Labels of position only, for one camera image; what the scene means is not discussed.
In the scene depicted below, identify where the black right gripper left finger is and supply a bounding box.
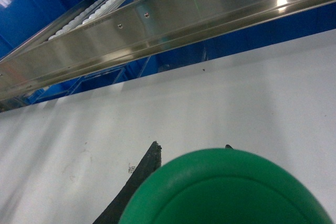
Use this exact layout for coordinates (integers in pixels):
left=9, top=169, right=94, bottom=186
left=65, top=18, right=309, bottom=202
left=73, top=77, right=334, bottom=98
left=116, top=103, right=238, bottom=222
left=93, top=141, right=162, bottom=223

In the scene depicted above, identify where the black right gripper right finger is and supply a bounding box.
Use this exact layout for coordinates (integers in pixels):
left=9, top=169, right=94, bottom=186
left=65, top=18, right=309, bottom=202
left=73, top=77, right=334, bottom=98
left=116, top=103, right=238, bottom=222
left=225, top=144, right=233, bottom=149

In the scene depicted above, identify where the green mushroom push button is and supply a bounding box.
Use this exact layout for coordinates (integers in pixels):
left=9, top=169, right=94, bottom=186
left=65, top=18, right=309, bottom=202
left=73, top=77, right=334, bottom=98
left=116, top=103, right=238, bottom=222
left=120, top=148, right=332, bottom=223

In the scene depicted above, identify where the small QR code sticker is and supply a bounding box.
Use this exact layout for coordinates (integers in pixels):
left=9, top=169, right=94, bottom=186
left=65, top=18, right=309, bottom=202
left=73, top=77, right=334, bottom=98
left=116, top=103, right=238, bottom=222
left=128, top=163, right=137, bottom=174

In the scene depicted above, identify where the stainless steel shelf rail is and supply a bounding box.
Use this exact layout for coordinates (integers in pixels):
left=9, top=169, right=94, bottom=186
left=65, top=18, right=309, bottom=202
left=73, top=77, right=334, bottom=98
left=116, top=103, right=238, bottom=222
left=1, top=0, right=335, bottom=100

